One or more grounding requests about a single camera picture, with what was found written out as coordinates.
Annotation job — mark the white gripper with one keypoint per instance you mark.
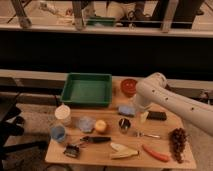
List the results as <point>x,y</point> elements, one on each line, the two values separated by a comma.
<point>141,104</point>

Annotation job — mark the blue sponge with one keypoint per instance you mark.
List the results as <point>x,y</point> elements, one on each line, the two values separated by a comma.
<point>127,111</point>

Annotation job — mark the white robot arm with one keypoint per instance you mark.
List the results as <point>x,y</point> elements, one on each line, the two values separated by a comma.
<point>153,89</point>

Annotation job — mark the red bowl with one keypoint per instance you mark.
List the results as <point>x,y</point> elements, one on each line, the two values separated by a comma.
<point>128,87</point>

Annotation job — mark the black rectangular block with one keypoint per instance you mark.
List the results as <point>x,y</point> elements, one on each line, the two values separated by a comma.
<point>154,115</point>

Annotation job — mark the small metal cup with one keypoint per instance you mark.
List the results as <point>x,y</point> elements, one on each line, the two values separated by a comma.
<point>124,125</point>

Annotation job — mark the metal spoon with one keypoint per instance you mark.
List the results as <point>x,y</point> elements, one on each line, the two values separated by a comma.
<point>141,134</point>

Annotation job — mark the purple grape bunch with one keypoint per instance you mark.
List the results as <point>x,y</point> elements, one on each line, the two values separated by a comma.
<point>178,139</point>

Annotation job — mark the yellow orange ball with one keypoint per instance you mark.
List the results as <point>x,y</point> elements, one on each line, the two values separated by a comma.
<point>100,126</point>

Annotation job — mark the orange carrot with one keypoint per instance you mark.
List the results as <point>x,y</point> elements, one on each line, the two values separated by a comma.
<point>156,155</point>

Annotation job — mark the green plastic tray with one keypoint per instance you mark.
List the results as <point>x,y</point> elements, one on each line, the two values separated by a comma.
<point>87,90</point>

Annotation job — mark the black binder clip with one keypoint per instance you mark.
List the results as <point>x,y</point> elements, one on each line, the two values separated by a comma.
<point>72,151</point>

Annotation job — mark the white lidded cup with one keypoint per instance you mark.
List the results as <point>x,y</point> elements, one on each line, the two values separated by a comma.
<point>63,114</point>

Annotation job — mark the blue plastic cup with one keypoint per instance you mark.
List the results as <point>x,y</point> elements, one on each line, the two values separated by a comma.
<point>58,133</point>

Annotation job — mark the green bin in background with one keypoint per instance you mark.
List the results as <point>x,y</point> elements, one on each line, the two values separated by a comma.
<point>101,21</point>

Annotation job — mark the black office chair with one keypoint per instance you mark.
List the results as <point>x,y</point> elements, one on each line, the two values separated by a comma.
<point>10,125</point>

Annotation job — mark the black handled tool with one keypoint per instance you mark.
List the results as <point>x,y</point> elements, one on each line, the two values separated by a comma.
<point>95,139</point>

